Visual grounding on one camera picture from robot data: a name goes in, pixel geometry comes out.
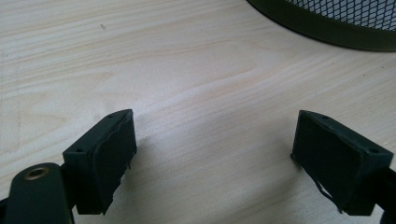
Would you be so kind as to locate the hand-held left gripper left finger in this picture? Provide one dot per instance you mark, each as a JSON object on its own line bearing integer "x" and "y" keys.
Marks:
{"x": 102, "y": 161}

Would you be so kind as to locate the black mesh waste bin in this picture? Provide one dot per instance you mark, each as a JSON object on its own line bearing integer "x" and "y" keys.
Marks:
{"x": 311, "y": 28}

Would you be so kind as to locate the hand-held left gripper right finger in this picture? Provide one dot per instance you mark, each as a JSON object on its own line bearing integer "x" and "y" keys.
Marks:
{"x": 336, "y": 161}

